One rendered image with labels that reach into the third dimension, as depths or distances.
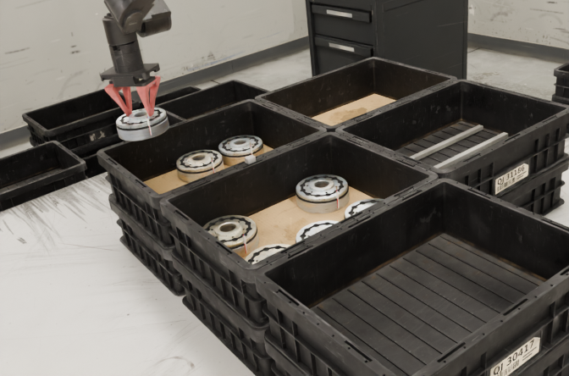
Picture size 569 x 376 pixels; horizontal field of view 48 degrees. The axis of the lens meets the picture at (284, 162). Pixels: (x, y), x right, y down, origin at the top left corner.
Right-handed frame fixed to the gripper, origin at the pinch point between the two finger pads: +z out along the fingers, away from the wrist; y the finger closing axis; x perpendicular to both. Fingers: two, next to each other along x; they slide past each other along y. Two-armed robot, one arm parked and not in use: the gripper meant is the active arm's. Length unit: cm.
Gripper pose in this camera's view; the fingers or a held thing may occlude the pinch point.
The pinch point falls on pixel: (140, 112)
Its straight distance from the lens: 134.6
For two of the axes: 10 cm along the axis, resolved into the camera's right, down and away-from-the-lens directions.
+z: 1.3, 9.0, 4.2
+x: -2.9, 4.4, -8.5
